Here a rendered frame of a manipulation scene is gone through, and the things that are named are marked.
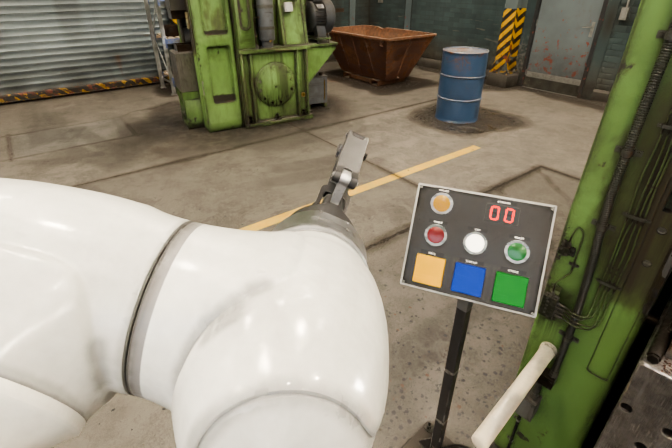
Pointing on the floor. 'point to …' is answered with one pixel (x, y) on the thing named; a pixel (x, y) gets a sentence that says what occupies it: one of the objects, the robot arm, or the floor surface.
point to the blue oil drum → (461, 84)
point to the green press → (246, 34)
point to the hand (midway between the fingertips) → (327, 196)
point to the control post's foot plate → (424, 438)
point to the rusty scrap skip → (378, 52)
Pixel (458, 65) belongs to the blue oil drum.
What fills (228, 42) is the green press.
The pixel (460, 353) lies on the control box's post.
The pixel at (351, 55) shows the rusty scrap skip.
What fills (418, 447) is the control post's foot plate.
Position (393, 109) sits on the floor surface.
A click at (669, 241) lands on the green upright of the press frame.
